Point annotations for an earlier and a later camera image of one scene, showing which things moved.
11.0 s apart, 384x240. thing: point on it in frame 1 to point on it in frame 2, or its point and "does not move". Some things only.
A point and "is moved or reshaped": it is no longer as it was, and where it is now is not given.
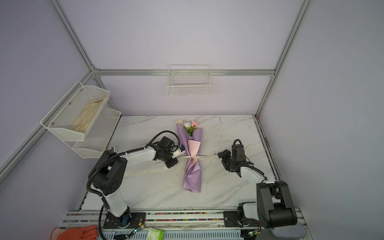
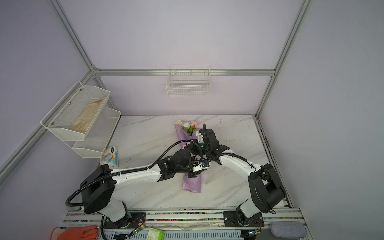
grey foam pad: [293, 232] does not move
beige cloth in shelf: [84, 120] does not move
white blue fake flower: [187, 124] does not move
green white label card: [155, 234] does not move
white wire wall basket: [189, 80] does not move
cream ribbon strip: [194, 158] is moved or reshaped
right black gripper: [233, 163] to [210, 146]
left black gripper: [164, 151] to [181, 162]
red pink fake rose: [194, 124] does not move
